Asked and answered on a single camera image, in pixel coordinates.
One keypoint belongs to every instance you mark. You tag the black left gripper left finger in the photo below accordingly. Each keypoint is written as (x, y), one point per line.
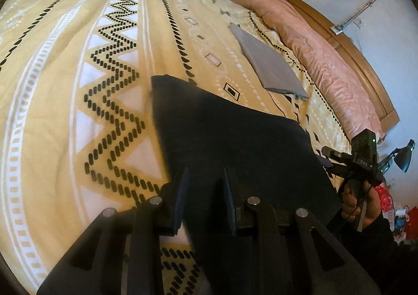
(174, 195)

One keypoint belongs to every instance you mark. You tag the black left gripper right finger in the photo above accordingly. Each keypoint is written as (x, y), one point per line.
(236, 201)

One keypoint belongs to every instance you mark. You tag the dark blue denim pants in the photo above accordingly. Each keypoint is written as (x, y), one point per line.
(270, 156)

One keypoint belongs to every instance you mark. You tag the right hand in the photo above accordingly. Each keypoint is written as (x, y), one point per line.
(361, 207)

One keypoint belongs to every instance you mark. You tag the black desk lamp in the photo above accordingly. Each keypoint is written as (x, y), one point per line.
(401, 157)

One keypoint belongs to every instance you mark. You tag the wooden bed headboard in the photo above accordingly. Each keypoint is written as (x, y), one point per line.
(358, 63)

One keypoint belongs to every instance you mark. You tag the yellow patterned bed sheet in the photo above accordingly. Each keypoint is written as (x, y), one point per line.
(76, 122)

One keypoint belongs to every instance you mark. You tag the grey folded cloth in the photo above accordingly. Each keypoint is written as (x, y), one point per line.
(274, 73)

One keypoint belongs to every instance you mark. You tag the pink quilted blanket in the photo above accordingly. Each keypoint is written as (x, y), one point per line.
(335, 79)

